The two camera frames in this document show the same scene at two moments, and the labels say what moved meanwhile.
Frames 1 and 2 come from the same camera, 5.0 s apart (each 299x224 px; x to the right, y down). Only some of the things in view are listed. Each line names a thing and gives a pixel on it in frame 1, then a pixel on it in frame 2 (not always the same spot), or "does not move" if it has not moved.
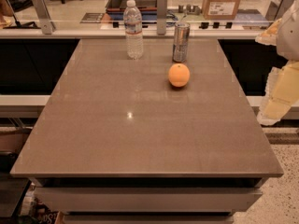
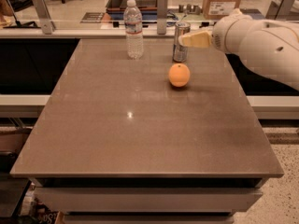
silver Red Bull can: [180, 41] does not move
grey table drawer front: [145, 199] does not move
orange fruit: [178, 75] does not move
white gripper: [289, 36] to [224, 35]
